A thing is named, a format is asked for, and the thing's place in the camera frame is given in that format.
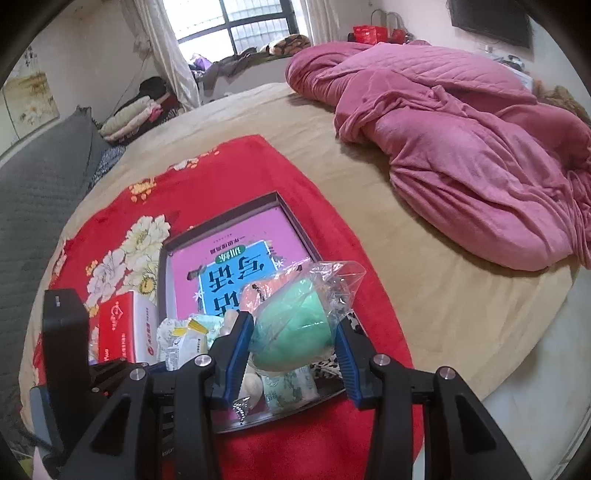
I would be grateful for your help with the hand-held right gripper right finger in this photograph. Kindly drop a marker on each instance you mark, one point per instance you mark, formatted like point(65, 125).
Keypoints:
point(346, 364)

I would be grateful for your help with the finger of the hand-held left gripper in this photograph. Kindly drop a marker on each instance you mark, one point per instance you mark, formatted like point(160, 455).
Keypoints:
point(64, 327)

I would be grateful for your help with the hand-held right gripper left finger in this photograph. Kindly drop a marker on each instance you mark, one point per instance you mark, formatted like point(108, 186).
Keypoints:
point(235, 364)

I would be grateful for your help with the leopard print scrunchie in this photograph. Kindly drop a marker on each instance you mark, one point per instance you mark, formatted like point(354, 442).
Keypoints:
point(325, 364)

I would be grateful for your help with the pale tissue packet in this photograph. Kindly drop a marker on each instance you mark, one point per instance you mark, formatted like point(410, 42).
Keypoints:
point(184, 346)

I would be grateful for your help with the teal tissue packet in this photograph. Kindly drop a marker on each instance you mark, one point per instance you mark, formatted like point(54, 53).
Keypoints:
point(291, 387)

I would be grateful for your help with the red tissue box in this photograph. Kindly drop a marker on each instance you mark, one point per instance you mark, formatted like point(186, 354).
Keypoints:
point(124, 332)

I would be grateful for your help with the mint green sponge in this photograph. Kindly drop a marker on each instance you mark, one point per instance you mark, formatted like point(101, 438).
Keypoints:
point(291, 323)

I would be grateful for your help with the pink face mask packet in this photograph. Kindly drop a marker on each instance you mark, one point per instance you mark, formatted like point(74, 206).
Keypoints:
point(254, 297)

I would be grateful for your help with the dark grey tray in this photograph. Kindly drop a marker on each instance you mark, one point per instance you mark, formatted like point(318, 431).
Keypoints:
point(165, 277)

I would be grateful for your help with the pink book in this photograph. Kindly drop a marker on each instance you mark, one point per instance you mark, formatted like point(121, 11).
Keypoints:
point(231, 249)

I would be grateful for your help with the grey quilted headboard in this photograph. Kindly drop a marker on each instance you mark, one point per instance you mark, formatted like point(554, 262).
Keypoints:
point(41, 194)

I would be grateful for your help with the blue patterned cloth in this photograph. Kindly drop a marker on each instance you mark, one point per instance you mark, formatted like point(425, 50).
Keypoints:
point(108, 161)

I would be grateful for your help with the red floral blanket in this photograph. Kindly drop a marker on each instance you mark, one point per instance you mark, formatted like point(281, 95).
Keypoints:
point(286, 194)

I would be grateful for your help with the cream folded clothes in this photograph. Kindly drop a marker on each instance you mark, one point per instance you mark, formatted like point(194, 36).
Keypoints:
point(124, 117)

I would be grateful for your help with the pink quilt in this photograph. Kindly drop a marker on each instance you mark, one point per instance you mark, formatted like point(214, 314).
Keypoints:
point(438, 138)

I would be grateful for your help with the black clothes pile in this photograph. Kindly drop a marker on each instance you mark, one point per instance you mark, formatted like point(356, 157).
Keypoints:
point(152, 86)

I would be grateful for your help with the white lace curtain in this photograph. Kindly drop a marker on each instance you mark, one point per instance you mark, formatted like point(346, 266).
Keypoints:
point(171, 60)

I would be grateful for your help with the purple bag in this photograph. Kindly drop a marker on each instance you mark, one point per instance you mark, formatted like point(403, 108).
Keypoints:
point(198, 61)

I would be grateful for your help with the grey clothes pile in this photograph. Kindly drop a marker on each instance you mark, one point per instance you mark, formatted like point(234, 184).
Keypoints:
point(235, 64)

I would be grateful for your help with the brown patterned blanket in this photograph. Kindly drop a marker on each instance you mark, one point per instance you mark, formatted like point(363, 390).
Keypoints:
point(288, 45)

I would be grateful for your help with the large red gift bag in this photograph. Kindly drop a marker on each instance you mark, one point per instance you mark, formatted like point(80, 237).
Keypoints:
point(369, 33)

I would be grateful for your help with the small red gift bag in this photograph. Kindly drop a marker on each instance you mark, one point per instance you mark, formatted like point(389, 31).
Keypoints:
point(399, 34)

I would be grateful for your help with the window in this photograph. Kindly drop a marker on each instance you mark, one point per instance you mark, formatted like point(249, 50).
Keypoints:
point(249, 27)

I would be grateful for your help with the brown fuzzy cloth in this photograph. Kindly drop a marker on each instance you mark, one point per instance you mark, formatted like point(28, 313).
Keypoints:
point(561, 99)

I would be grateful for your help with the white plain curtain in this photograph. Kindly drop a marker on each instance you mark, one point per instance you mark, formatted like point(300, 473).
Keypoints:
point(321, 21)

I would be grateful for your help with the white cluttered cabinet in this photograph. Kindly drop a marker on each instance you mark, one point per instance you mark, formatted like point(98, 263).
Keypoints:
point(517, 64)

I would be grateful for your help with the floral wall painting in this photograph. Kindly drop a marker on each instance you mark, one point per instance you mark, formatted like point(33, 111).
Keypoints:
point(32, 99)

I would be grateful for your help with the wall television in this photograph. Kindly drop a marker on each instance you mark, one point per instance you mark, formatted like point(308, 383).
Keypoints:
point(494, 21)

